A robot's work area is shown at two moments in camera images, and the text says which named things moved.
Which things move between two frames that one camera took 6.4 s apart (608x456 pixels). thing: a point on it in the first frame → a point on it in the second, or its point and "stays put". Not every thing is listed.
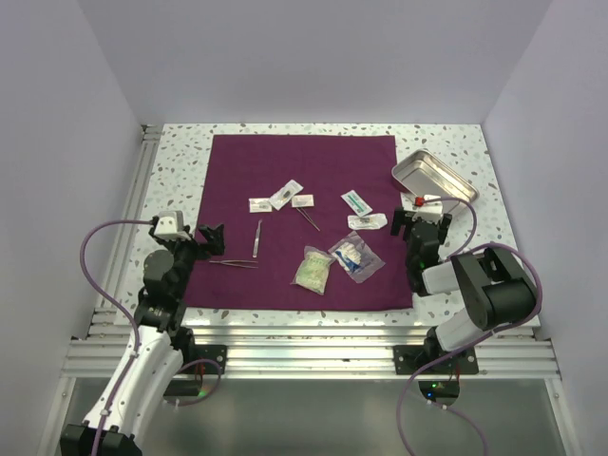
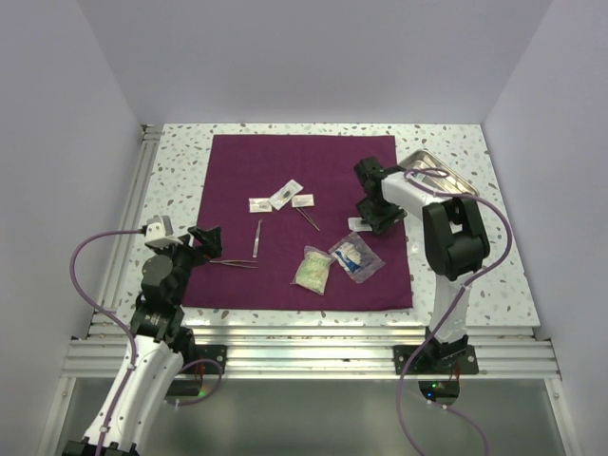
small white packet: x=260 y=205 stays put
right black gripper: x=443 y=226 → x=380 y=223
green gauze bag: x=312 y=273 stays put
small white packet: x=300 y=200 stays put
